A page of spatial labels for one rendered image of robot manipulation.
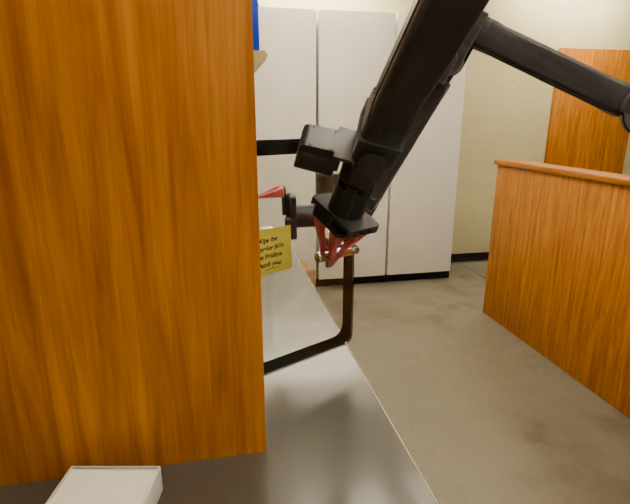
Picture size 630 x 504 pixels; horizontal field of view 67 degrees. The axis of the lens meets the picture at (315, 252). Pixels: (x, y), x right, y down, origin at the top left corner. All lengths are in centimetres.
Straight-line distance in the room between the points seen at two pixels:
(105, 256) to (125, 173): 11
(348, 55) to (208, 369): 345
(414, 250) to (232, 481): 370
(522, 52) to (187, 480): 93
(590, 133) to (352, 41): 269
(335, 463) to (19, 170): 56
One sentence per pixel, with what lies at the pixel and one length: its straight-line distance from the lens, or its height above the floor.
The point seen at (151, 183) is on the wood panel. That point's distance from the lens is 62.
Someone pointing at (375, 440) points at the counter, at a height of 94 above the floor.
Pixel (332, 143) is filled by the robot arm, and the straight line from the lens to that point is 68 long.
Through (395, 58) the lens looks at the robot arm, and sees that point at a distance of 52.
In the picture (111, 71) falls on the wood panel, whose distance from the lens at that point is 62.
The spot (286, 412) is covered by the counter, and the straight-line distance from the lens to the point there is 86.
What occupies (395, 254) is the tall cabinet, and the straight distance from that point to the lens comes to 424.
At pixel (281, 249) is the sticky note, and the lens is 79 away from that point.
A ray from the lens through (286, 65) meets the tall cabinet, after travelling 386.
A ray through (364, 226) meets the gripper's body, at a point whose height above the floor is 126.
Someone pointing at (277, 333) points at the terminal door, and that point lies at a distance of 84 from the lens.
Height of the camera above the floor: 142
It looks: 16 degrees down
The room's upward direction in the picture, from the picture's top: straight up
